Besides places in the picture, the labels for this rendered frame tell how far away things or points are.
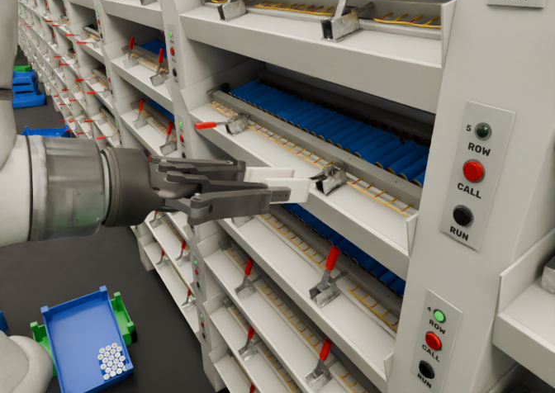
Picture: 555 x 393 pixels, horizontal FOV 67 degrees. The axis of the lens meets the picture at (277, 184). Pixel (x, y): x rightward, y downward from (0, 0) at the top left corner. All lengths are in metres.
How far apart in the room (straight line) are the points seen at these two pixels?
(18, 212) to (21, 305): 1.61
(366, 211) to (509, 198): 0.19
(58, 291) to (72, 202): 1.61
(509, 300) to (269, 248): 0.46
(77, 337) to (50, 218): 1.24
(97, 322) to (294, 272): 1.01
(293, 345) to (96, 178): 0.58
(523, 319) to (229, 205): 0.28
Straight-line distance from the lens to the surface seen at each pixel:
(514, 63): 0.35
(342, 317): 0.65
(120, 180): 0.39
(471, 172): 0.37
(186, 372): 1.52
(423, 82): 0.40
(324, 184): 0.54
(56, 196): 0.37
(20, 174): 0.37
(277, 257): 0.75
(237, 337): 1.14
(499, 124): 0.36
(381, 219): 0.50
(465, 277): 0.42
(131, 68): 1.38
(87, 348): 1.59
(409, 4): 0.49
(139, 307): 1.77
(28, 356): 1.05
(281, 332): 0.88
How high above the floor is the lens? 1.16
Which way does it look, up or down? 27 degrees down
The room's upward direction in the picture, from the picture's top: straight up
